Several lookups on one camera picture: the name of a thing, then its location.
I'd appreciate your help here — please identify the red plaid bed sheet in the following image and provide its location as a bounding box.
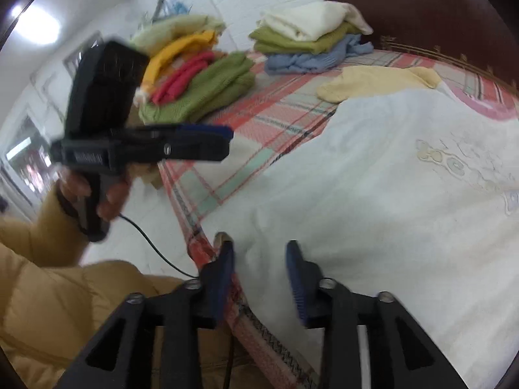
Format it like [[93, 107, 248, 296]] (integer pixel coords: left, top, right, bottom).
[[158, 46, 519, 389]]

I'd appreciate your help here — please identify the person's left forearm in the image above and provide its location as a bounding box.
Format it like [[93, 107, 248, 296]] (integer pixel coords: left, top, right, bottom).
[[0, 186, 92, 268]]

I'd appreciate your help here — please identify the light blue knit garment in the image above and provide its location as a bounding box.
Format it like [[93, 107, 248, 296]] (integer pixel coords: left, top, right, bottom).
[[263, 33, 374, 76]]

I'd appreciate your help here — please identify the person's left hand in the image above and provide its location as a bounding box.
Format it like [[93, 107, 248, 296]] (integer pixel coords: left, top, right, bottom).
[[57, 169, 132, 222]]

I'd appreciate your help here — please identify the cream yellow sweater pink trim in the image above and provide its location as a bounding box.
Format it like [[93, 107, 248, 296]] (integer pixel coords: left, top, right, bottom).
[[200, 66, 519, 389]]

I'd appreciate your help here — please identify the folded olive green garment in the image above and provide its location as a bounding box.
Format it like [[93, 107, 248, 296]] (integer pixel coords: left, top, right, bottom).
[[248, 21, 361, 54]]

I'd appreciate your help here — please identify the pale green garment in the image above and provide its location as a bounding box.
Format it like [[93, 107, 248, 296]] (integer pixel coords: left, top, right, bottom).
[[130, 14, 227, 55]]

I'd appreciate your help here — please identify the red garment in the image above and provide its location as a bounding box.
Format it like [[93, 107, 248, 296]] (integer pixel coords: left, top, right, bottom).
[[151, 51, 215, 104]]

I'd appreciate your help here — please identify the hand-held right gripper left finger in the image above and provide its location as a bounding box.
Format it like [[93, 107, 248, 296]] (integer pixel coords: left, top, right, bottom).
[[54, 232, 236, 389]]

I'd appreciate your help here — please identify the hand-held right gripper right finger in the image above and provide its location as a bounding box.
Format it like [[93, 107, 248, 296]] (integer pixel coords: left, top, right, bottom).
[[285, 240, 467, 389]]

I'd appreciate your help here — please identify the black cable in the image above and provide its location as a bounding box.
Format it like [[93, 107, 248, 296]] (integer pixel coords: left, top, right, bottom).
[[221, 324, 236, 389], [119, 214, 200, 279]]

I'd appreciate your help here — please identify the dark brown wooden headboard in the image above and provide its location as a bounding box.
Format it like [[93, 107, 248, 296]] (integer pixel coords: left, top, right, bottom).
[[320, 0, 519, 102]]

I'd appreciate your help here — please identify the grey framed window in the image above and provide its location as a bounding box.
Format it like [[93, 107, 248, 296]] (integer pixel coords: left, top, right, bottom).
[[63, 30, 104, 77]]

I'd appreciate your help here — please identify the ceiling light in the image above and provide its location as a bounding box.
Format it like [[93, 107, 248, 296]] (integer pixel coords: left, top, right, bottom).
[[10, 4, 61, 45]]

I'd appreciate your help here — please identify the yellow garment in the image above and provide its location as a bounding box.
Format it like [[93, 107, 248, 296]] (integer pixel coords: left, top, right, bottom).
[[142, 30, 217, 86]]

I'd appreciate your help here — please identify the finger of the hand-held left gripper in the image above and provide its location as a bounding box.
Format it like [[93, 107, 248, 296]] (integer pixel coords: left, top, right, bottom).
[[130, 124, 235, 140], [117, 132, 231, 163]]

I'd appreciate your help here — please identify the folded cream garment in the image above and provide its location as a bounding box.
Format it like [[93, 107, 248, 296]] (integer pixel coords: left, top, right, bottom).
[[257, 1, 374, 42]]

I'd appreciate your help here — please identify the person's tan puffer jacket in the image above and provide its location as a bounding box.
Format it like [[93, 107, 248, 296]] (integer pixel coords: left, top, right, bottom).
[[0, 247, 252, 389]]

